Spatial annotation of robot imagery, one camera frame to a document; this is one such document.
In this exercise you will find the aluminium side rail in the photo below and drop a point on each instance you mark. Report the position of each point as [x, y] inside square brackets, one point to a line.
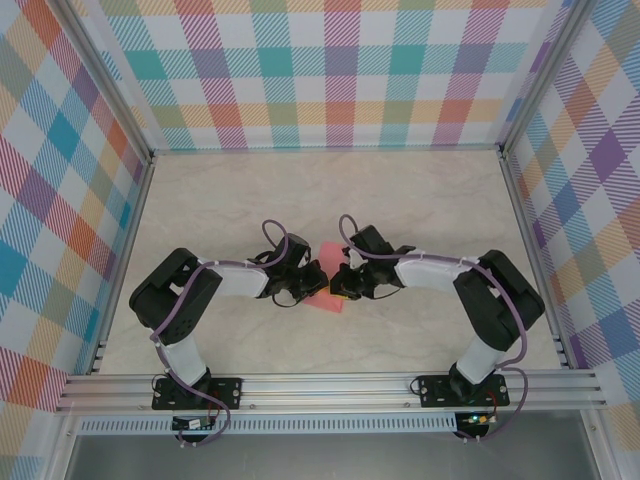
[534, 250]
[126, 250]

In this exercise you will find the aluminium frame post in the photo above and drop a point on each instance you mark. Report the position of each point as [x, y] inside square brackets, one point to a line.
[107, 80]
[542, 75]

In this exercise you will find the thin aluminium wall bar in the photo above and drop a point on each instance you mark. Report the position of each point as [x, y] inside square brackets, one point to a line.
[325, 148]

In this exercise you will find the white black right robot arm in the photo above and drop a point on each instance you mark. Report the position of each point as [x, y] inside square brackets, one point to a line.
[430, 272]

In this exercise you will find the grey metal panel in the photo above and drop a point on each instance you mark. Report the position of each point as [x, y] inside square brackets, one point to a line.
[325, 457]

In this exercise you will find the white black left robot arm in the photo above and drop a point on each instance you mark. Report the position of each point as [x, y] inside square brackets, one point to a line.
[240, 282]

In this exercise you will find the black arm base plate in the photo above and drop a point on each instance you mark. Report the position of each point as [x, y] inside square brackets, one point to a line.
[230, 392]
[430, 392]

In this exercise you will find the pink paper sheet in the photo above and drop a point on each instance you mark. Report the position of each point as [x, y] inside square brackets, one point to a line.
[330, 252]

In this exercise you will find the wide aluminium mounting rail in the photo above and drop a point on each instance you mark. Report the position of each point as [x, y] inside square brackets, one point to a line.
[325, 392]

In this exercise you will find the small circuit board green light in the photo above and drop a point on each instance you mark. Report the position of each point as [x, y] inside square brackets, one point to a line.
[477, 420]

